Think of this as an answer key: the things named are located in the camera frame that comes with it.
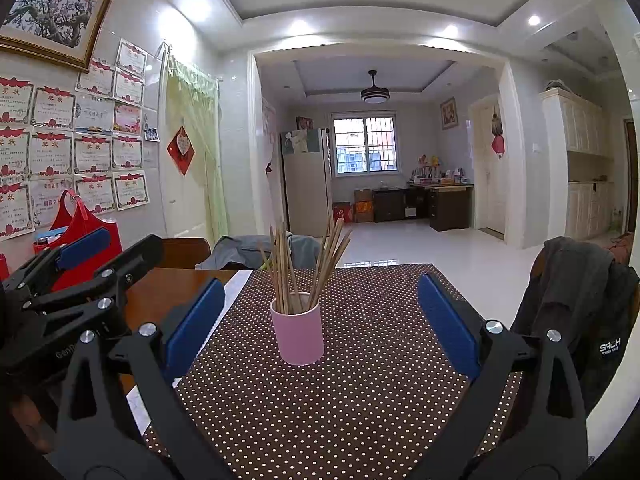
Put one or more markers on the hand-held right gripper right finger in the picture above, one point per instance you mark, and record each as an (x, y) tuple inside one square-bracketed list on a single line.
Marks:
[(447, 320)]

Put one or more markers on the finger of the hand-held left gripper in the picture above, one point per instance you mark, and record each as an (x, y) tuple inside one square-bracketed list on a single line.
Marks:
[(142, 255), (82, 250)]

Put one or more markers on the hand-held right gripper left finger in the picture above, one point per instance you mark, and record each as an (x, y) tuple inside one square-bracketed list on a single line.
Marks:
[(195, 325)]

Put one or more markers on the pink cup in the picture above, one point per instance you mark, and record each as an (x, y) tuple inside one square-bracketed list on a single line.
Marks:
[(297, 340)]

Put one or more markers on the bunch of wooden chopsticks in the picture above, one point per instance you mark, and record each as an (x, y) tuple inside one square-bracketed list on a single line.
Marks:
[(284, 270)]

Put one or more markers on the red bag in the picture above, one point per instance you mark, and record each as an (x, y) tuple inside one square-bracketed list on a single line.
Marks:
[(85, 220)]

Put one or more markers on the brown wooden chair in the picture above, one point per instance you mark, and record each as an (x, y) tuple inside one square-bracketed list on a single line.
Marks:
[(537, 266), (185, 255)]

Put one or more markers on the light grey jacket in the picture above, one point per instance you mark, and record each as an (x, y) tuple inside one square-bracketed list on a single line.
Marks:
[(240, 252)]

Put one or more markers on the light green curtain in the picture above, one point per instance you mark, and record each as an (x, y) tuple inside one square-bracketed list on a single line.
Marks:
[(195, 160)]

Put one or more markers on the dark wooden desk cabinet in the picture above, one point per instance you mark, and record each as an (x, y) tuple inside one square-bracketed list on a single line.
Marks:
[(450, 205)]

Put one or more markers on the dark grey jacket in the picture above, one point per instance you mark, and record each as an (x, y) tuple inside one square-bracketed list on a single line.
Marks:
[(575, 300)]

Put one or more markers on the brown polka dot tablecloth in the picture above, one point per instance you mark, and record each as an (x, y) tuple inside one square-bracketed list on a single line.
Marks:
[(350, 410)]

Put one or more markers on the cardboard box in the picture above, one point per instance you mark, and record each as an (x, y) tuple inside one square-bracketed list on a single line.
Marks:
[(363, 207)]

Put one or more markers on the white door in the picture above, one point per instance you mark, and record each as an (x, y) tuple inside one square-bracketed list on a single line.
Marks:
[(487, 185)]

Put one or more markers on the assorted colourful desk items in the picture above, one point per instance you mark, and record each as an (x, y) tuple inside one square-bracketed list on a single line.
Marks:
[(440, 172)]

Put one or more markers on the red box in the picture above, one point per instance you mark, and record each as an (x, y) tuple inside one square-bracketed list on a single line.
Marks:
[(342, 212)]

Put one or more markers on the silver refrigerator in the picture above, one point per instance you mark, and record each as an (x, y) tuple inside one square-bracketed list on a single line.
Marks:
[(305, 185)]

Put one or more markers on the barred window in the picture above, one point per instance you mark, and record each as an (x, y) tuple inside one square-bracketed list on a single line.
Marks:
[(365, 145)]

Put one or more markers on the red hanging door ornament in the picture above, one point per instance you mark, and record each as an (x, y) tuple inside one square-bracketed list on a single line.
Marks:
[(496, 132)]

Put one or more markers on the small framed picture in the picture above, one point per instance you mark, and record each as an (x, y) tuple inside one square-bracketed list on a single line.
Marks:
[(448, 113)]

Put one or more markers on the brown wooden door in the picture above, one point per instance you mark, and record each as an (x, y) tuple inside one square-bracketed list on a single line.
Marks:
[(632, 175)]

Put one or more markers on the ceiling fan lamp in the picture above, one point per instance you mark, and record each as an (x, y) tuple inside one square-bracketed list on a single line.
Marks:
[(375, 94)]

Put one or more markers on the framed tree painting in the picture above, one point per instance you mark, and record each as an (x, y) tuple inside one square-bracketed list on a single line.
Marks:
[(50, 10)]

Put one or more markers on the recessed ceiling light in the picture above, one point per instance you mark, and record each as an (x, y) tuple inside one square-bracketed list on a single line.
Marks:
[(450, 30), (300, 27), (534, 20)]

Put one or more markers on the group of wall certificates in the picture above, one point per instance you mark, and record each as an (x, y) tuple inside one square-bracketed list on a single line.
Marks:
[(50, 155)]

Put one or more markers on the red diamond wall decoration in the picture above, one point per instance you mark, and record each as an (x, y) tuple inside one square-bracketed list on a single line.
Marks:
[(180, 149)]

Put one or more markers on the white wall cupboard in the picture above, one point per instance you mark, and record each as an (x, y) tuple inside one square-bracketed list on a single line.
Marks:
[(580, 130)]

